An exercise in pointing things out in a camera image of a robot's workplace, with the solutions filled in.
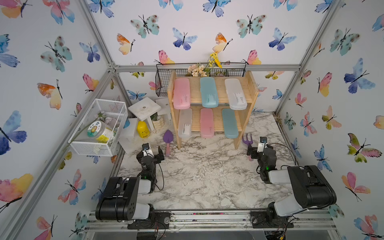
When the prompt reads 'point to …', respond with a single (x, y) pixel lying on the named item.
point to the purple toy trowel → (168, 137)
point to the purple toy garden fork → (247, 142)
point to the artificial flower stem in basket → (101, 114)
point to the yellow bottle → (143, 129)
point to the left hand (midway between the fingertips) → (152, 147)
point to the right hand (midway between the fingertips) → (259, 142)
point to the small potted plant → (158, 121)
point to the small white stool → (144, 109)
